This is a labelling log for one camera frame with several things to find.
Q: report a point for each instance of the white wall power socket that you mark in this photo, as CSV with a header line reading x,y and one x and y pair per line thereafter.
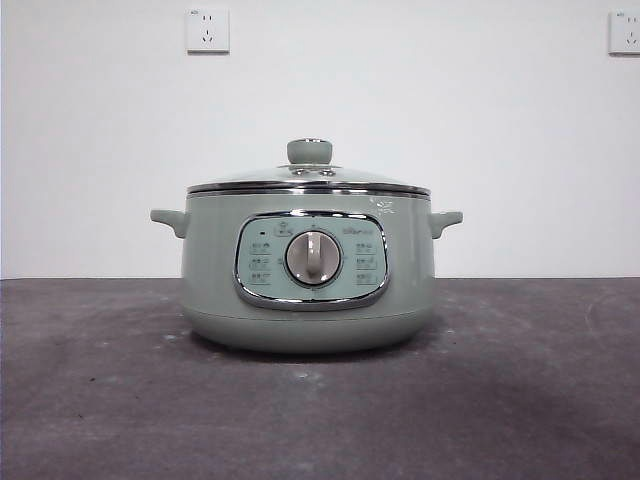
x,y
208,31
626,33

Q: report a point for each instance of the sage green electric cooking pot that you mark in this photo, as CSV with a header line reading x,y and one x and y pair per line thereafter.
x,y
210,280

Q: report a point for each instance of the glass lid with green knob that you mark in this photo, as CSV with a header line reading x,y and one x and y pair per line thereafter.
x,y
310,151

